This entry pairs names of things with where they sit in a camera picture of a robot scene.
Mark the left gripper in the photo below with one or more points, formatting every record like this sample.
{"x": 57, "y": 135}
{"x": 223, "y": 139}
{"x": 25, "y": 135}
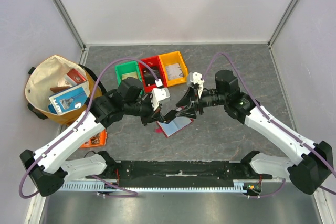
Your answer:
{"x": 150, "y": 117}

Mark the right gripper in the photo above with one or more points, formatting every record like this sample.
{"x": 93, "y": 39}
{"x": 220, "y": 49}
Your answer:
{"x": 196, "y": 102}

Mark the black credit card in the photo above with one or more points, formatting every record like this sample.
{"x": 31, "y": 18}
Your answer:
{"x": 170, "y": 116}

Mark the red leather card holder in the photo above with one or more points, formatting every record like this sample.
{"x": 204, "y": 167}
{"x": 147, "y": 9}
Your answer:
{"x": 174, "y": 126}

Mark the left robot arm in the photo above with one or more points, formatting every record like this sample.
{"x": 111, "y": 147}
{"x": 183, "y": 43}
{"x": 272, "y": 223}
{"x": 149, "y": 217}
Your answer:
{"x": 49, "y": 168}

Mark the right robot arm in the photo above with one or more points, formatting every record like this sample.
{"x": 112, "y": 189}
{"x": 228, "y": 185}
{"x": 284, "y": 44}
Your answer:
{"x": 306, "y": 164}

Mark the white card in yellow bin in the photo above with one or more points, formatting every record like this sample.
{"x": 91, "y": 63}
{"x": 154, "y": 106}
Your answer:
{"x": 174, "y": 71}

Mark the black card in red bin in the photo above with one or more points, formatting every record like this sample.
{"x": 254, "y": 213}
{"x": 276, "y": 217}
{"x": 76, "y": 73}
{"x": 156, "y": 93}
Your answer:
{"x": 148, "y": 77}

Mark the beige cards in green bin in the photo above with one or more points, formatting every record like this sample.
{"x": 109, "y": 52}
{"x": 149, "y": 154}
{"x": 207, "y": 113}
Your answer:
{"x": 129, "y": 75}

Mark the yellow plastic bin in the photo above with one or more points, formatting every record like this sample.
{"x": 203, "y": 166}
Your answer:
{"x": 172, "y": 58}

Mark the green plastic bin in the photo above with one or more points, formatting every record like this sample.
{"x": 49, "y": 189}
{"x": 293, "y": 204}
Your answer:
{"x": 130, "y": 66}

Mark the orange picture box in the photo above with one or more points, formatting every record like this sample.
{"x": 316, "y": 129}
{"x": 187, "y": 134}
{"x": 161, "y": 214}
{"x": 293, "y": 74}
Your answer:
{"x": 97, "y": 140}

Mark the red white box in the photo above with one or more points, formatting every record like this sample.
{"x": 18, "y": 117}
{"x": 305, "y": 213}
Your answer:
{"x": 73, "y": 77}

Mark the blue product box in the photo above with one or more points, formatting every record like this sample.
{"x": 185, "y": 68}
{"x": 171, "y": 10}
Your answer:
{"x": 70, "y": 99}

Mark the canvas tote bag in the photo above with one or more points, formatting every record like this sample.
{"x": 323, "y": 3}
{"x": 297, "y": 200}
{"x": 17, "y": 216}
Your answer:
{"x": 47, "y": 79}

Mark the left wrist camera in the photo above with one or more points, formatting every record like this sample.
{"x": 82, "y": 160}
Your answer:
{"x": 159, "y": 95}

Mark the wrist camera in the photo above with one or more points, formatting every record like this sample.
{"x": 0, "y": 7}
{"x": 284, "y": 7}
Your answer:
{"x": 195, "y": 80}
{"x": 159, "y": 95}

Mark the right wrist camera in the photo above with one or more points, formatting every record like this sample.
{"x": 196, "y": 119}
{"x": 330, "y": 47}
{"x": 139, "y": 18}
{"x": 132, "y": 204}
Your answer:
{"x": 195, "y": 80}

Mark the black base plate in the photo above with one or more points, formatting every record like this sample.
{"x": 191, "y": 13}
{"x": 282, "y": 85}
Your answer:
{"x": 220, "y": 169}

